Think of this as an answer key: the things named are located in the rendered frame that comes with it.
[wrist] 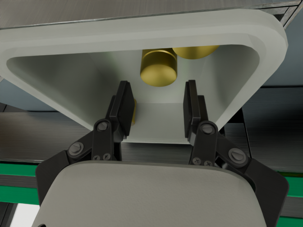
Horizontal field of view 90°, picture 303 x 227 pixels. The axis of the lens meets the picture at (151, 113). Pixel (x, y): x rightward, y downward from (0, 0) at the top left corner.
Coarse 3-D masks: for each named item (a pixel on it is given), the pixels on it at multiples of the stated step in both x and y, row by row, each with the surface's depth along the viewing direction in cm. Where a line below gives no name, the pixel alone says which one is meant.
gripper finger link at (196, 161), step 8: (200, 128) 10; (208, 128) 10; (216, 128) 9; (200, 136) 9; (208, 136) 9; (216, 136) 9; (200, 144) 9; (208, 144) 9; (216, 144) 9; (192, 152) 9; (200, 152) 8; (208, 152) 8; (192, 160) 8; (200, 160) 8; (208, 160) 8
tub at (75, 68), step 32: (0, 32) 8; (32, 32) 7; (64, 32) 7; (96, 32) 7; (128, 32) 7; (160, 32) 7; (192, 32) 6; (224, 32) 6; (256, 32) 6; (0, 64) 9; (32, 64) 11; (64, 64) 14; (96, 64) 19; (128, 64) 19; (192, 64) 18; (224, 64) 13; (256, 64) 8; (64, 96) 15; (96, 96) 20; (160, 96) 26; (224, 96) 13; (160, 128) 27
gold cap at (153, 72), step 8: (168, 48) 13; (144, 56) 14; (152, 56) 13; (160, 56) 12; (168, 56) 13; (176, 56) 14; (144, 64) 13; (152, 64) 12; (160, 64) 12; (168, 64) 12; (176, 64) 13; (144, 72) 13; (152, 72) 13; (160, 72) 13; (168, 72) 13; (176, 72) 13; (144, 80) 14; (152, 80) 14; (160, 80) 14; (168, 80) 14
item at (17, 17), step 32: (0, 0) 9; (32, 0) 9; (64, 0) 9; (96, 0) 8; (128, 0) 8; (160, 0) 7; (192, 0) 7; (224, 0) 7; (256, 0) 7; (288, 0) 6
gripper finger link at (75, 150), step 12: (120, 84) 12; (120, 96) 11; (132, 96) 14; (108, 108) 12; (120, 108) 11; (132, 108) 14; (120, 120) 11; (120, 132) 11; (72, 144) 10; (84, 144) 10; (72, 156) 10
